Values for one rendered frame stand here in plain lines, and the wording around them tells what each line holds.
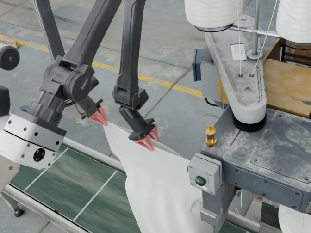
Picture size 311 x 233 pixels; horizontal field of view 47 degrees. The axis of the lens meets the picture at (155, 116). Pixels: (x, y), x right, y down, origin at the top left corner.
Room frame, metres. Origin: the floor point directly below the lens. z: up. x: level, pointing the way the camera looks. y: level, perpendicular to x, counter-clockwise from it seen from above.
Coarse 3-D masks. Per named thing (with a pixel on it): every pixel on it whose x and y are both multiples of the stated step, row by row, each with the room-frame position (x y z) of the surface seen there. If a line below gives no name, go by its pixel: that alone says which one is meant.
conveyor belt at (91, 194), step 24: (24, 168) 1.59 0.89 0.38; (48, 168) 1.56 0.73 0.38; (72, 168) 1.52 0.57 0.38; (96, 168) 1.48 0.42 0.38; (48, 192) 1.36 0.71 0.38; (72, 192) 1.33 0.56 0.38; (96, 192) 1.30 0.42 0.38; (120, 192) 1.26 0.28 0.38; (72, 216) 1.16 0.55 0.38; (96, 216) 1.13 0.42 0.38; (120, 216) 1.11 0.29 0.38
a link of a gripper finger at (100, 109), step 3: (93, 108) 1.12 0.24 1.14; (96, 108) 1.13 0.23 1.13; (99, 108) 1.13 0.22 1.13; (102, 108) 1.14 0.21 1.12; (90, 111) 1.11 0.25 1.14; (93, 111) 1.11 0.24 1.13; (99, 111) 1.13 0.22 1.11; (102, 111) 1.13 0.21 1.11; (90, 114) 1.10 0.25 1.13; (102, 114) 1.12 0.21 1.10; (105, 117) 1.11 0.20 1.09
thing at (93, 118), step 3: (99, 105) 1.18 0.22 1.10; (96, 111) 1.11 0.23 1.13; (93, 114) 1.11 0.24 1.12; (96, 114) 1.11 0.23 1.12; (99, 114) 1.11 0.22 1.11; (90, 117) 1.12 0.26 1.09; (93, 117) 1.13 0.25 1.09; (99, 117) 1.10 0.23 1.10; (93, 120) 1.12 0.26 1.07; (96, 120) 1.12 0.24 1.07; (99, 120) 1.12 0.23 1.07; (102, 120) 1.10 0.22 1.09; (102, 123) 1.11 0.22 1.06; (105, 123) 1.10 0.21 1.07
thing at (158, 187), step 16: (112, 128) 1.08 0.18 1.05; (112, 144) 1.11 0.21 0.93; (128, 144) 1.02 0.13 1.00; (160, 144) 0.92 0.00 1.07; (128, 160) 1.05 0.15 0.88; (144, 160) 0.96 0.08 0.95; (160, 160) 0.90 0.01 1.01; (176, 160) 0.85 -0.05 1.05; (128, 176) 1.00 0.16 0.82; (144, 176) 0.96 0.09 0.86; (160, 176) 0.91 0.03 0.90; (176, 176) 0.85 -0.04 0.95; (128, 192) 0.98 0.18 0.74; (144, 192) 0.91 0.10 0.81; (160, 192) 0.88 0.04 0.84; (176, 192) 0.85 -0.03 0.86; (192, 192) 0.81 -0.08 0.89; (144, 208) 0.91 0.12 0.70; (160, 208) 0.85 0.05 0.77; (176, 208) 0.81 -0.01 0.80; (192, 208) 0.79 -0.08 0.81; (144, 224) 0.93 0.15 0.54; (160, 224) 0.86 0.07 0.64; (176, 224) 0.80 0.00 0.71; (192, 224) 0.76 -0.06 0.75; (208, 224) 0.80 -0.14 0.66
